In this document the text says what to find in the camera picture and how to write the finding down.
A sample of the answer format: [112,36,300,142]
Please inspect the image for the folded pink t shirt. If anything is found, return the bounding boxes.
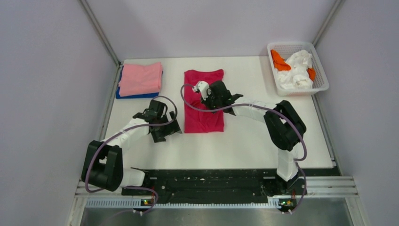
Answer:
[118,62,163,97]

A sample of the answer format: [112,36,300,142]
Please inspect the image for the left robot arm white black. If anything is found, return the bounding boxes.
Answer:
[81,99,181,195]

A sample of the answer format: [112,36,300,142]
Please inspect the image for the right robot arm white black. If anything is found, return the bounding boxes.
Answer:
[193,81,307,194]

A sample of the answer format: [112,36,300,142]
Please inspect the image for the orange t shirt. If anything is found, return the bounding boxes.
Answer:
[271,49,316,81]

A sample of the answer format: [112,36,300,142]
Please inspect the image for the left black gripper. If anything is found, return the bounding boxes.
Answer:
[152,111,181,142]

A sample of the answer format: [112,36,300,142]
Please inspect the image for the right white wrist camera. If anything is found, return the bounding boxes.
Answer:
[192,81,211,100]

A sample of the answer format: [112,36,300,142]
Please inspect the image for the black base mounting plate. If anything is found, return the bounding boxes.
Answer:
[121,168,338,204]

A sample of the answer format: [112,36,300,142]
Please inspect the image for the white plastic basket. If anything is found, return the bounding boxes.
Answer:
[267,41,329,97]

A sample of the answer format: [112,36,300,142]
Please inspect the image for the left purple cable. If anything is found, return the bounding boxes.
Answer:
[85,95,178,214]

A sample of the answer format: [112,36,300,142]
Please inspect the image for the folded blue t shirt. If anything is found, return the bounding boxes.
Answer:
[115,64,163,100]

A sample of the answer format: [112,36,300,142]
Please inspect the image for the purple cable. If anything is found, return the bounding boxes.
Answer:
[85,95,178,214]
[180,83,308,214]

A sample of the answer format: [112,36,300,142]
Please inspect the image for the magenta t shirt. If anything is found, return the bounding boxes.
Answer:
[184,69,224,133]

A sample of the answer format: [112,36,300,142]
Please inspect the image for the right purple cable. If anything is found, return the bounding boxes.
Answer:
[180,83,308,214]

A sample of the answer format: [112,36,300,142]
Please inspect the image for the grey cable duct rail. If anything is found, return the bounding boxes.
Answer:
[85,198,281,209]

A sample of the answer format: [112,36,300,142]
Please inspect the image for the white t shirt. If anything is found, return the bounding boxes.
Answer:
[275,68,313,89]

